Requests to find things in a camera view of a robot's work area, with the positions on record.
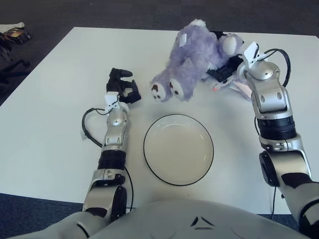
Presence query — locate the black office chair base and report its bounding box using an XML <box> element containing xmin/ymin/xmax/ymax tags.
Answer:
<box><xmin>0</xmin><ymin>44</ymin><xmax>30</xmax><ymax>85</ymax></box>

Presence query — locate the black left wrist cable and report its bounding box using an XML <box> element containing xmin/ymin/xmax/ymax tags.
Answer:
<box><xmin>82</xmin><ymin>107</ymin><xmax>108</xmax><ymax>147</ymax></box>

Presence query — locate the white cloth on floor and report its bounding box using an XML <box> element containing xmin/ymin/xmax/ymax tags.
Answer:
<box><xmin>0</xmin><ymin>21</ymin><xmax>25</xmax><ymax>32</ymax></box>

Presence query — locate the thin black left elbow cable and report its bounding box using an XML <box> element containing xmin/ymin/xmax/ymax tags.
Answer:
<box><xmin>123</xmin><ymin>166</ymin><xmax>135</xmax><ymax>210</ymax></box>

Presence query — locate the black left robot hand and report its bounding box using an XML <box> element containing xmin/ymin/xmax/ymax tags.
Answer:
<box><xmin>106</xmin><ymin>67</ymin><xmax>143</xmax><ymax>104</ymax></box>

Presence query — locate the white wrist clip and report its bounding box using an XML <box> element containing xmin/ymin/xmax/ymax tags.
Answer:
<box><xmin>243</xmin><ymin>41</ymin><xmax>266</xmax><ymax>69</ymax></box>
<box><xmin>104</xmin><ymin>92</ymin><xmax>120</xmax><ymax>112</ymax></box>

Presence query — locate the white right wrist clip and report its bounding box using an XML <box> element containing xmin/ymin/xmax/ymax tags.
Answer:
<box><xmin>243</xmin><ymin>41</ymin><xmax>266</xmax><ymax>69</ymax></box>

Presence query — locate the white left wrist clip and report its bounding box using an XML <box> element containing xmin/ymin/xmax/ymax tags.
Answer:
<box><xmin>104</xmin><ymin>92</ymin><xmax>120</xmax><ymax>112</ymax></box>

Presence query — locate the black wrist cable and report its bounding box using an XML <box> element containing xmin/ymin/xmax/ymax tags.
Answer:
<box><xmin>259</xmin><ymin>48</ymin><xmax>292</xmax><ymax>88</ymax></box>
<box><xmin>82</xmin><ymin>107</ymin><xmax>108</xmax><ymax>147</ymax></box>

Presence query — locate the thin black elbow cable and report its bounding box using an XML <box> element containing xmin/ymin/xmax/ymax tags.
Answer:
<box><xmin>270</xmin><ymin>185</ymin><xmax>277</xmax><ymax>221</ymax></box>
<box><xmin>123</xmin><ymin>166</ymin><xmax>135</xmax><ymax>210</ymax></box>

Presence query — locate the purple plush bunny doll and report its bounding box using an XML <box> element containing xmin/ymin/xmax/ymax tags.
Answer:
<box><xmin>150</xmin><ymin>19</ymin><xmax>252</xmax><ymax>103</ymax></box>

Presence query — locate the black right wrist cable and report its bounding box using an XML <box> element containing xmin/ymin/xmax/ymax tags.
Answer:
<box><xmin>259</xmin><ymin>48</ymin><xmax>292</xmax><ymax>88</ymax></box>

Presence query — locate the thin black right elbow cable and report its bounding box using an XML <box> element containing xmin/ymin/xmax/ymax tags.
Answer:
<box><xmin>270</xmin><ymin>185</ymin><xmax>277</xmax><ymax>221</ymax></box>

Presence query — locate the grey robot torso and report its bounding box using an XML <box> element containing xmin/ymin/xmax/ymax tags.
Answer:
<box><xmin>88</xmin><ymin>198</ymin><xmax>304</xmax><ymax>239</ymax></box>

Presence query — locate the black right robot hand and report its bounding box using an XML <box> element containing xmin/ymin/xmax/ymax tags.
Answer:
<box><xmin>206</xmin><ymin>29</ymin><xmax>246</xmax><ymax>85</ymax></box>

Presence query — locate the white plate with black rim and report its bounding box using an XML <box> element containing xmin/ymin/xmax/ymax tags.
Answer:
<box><xmin>143</xmin><ymin>114</ymin><xmax>214</xmax><ymax>187</ymax></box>

